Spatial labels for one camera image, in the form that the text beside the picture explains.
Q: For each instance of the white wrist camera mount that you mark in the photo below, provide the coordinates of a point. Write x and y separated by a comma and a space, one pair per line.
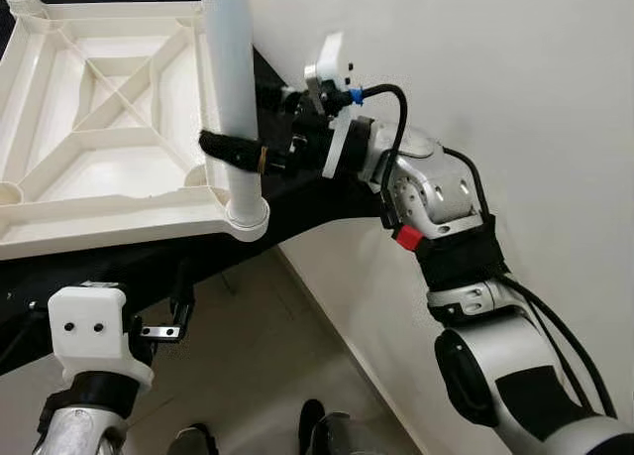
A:
94, 326
332, 63

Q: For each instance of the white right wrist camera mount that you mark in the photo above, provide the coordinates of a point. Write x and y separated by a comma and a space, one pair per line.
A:
332, 63

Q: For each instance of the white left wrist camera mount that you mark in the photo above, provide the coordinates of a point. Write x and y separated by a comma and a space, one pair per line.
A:
94, 326

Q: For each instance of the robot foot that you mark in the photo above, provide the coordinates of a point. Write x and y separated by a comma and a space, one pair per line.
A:
342, 430
193, 441

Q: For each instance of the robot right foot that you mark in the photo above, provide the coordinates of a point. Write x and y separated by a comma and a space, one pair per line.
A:
342, 430

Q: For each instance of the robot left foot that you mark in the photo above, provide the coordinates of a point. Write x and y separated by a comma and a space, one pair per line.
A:
193, 441

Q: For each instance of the black table cloth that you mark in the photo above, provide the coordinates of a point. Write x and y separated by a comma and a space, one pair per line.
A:
327, 192

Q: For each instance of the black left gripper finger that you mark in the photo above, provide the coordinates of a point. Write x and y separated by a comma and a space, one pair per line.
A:
183, 291

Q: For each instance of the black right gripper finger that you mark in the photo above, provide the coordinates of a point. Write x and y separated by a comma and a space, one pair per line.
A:
280, 98
233, 151

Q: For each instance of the white plastic children table top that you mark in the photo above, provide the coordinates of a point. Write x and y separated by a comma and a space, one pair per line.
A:
99, 212

